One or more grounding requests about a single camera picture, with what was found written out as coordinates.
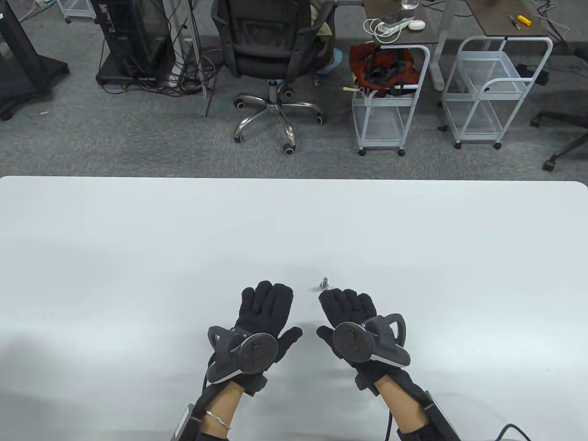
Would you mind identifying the aluminium frame post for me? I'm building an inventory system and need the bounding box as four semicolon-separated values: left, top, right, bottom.
163;0;216;118

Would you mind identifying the tangle of black cables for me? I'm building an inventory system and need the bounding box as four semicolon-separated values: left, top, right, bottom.
99;0;222;98

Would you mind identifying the dark table cable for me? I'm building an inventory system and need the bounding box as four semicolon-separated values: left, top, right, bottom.
495;423;530;441

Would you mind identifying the person's right forearm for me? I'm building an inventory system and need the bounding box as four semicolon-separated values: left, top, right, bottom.
378;378;431;436

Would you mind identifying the black left forearm sensor box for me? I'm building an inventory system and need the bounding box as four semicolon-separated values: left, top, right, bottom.
172;384;216;441

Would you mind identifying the red and black bag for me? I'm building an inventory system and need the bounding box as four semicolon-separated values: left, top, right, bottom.
349;41;421;98

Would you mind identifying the black chair base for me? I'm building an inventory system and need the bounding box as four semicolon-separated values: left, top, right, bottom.
530;110;588;172

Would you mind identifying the grey left hand controller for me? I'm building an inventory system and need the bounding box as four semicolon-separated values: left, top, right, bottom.
207;324;279;384

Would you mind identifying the white power strip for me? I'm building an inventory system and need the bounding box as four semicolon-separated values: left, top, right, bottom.
379;16;416;35

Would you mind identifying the small white wire cart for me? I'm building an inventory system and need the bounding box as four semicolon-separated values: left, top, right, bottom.
57;0;97;23

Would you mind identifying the brown top desk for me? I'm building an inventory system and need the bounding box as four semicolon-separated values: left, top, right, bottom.
362;0;460;91
464;0;552;38

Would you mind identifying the black mesh office chair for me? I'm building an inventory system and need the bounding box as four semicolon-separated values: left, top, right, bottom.
210;0;338;155

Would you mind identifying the black right forearm sensor box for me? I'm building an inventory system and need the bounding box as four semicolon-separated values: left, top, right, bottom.
390;367;461;441

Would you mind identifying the person's left forearm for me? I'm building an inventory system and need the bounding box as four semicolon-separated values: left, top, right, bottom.
198;380;245;441

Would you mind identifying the person's right hand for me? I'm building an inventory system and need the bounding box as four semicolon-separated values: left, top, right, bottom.
316;288;392;396

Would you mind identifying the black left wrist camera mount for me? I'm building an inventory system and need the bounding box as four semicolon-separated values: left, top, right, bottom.
243;376;268;397

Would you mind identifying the silver bracelet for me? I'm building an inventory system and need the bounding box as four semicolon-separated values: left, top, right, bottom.
205;410;232;431

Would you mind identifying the black computer tower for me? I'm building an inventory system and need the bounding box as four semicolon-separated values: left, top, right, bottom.
90;0;177;86

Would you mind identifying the white coiled cable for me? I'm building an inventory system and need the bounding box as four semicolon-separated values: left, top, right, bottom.
364;18;391;41

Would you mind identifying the grey hand controller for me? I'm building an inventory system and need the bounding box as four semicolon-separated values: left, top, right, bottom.
332;314;411;368
207;324;279;384

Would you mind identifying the grey right hand controller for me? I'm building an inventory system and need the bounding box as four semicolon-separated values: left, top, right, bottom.
332;314;411;368

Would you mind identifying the person's left hand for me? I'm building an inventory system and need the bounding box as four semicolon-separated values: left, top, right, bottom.
230;281;304;396

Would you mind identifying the black power adapter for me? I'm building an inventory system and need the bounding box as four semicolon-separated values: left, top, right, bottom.
514;63;550;86

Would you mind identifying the black rolling stand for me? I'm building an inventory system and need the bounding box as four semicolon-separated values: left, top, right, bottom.
0;0;70;121

